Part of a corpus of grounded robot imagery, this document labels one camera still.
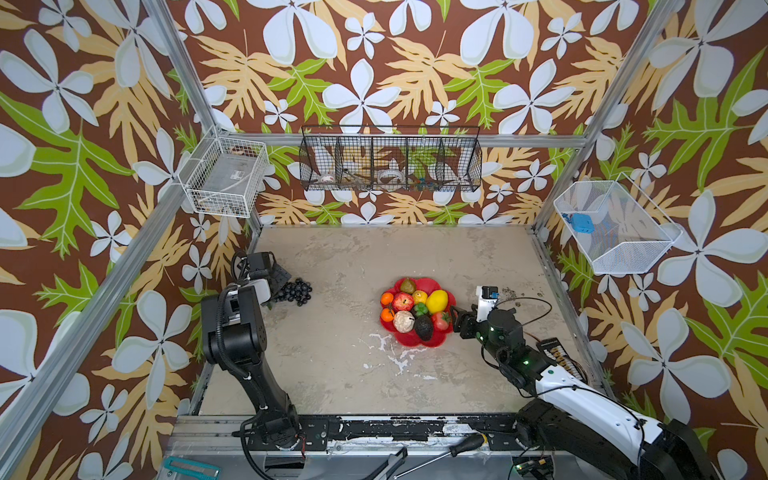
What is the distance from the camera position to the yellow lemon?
0.93m

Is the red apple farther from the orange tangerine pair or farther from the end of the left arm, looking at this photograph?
the end of the left arm

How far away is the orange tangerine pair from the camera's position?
898 millimetres

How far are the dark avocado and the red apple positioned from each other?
5 cm

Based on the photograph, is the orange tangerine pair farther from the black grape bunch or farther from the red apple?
the black grape bunch

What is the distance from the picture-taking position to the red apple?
0.92 m

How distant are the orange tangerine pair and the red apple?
0.04 ft

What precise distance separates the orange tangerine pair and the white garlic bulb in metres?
0.02

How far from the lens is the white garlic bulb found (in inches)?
34.6
